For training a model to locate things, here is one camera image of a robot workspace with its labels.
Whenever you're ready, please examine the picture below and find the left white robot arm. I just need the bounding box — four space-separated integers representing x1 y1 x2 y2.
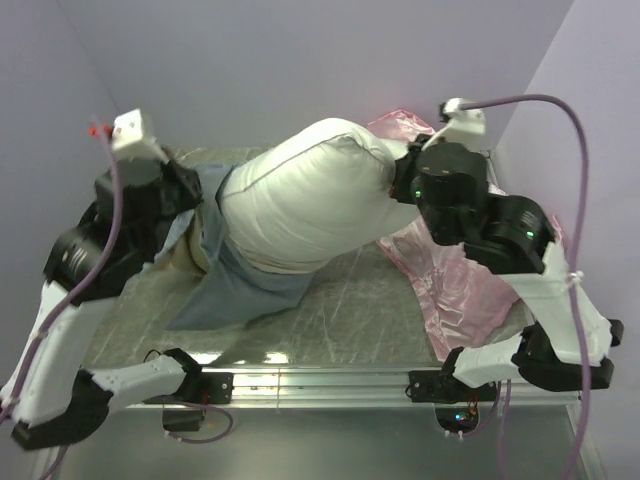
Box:
1 158 203 451

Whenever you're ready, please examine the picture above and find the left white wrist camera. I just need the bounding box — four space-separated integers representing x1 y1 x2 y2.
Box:
89 109 169 163

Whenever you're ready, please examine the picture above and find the aluminium front rail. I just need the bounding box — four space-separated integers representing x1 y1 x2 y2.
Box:
119 363 581 412

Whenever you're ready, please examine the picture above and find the green beige patchwork pillowcase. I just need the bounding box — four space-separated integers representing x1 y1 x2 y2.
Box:
145 164 314 331

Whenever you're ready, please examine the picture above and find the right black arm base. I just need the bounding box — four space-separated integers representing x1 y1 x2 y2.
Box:
405 370 480 437

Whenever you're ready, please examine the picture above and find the pink rose satin pillow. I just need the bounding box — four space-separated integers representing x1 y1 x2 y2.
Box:
367 108 564 361

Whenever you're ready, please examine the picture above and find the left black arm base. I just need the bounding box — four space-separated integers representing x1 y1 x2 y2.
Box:
161 372 234 445

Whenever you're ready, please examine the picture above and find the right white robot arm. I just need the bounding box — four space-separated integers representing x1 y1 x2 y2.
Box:
391 134 624 404

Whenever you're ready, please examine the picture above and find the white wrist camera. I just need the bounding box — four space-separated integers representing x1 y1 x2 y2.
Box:
89 109 169 163
423 98 486 152

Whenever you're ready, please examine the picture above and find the white pillow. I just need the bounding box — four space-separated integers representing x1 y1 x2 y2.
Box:
219 118 418 274

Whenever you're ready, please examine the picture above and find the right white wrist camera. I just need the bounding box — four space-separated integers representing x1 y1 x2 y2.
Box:
423 98 486 152

